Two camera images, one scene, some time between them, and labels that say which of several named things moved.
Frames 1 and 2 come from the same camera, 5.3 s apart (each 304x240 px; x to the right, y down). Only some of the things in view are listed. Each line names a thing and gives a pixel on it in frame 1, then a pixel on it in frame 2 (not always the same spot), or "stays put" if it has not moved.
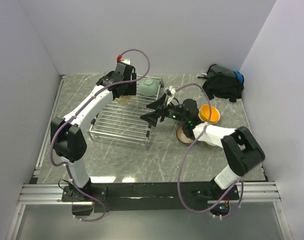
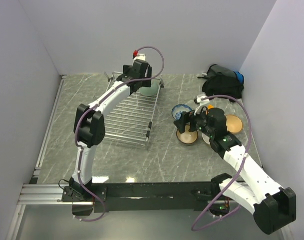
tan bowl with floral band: x=203 y=144 → x=233 y=123
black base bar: x=136 y=197 stays put
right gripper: x=152 y=118 → x=185 y=117
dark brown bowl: x=181 y=137 stays put
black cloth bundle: x=222 y=82 stays put
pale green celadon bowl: x=149 y=86 stays put
